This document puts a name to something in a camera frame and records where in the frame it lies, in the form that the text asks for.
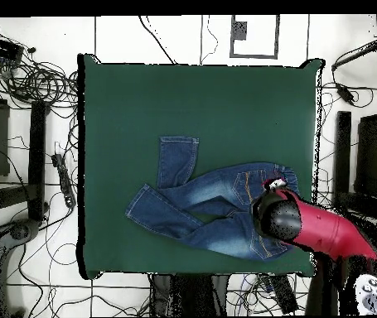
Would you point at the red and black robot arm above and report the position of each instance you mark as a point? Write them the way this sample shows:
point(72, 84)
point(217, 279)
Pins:
point(324, 228)

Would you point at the dark green table cloth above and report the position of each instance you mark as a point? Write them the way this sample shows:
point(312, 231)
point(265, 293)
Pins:
point(135, 116)

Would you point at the black floor box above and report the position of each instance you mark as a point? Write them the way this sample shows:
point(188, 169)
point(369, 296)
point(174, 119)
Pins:
point(284, 294)

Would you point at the grey office chair base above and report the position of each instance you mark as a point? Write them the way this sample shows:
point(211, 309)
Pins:
point(19, 232)

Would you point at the black power strip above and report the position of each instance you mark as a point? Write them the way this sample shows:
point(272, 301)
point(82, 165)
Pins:
point(64, 182)

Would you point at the grey square floor frame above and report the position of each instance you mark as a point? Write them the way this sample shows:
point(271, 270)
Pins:
point(277, 36)

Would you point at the dark grey square plate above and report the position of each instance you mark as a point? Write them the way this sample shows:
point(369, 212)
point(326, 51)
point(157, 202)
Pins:
point(239, 30)

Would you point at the black power adapter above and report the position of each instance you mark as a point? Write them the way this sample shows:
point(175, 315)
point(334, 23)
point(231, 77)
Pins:
point(345, 92)

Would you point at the blue denim jeans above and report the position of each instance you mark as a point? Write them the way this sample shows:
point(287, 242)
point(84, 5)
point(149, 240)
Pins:
point(208, 198)

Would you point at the black stand bar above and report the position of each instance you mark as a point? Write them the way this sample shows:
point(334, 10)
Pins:
point(38, 159)
point(342, 149)

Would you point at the black electronics box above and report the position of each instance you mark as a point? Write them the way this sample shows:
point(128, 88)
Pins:
point(0, 46)

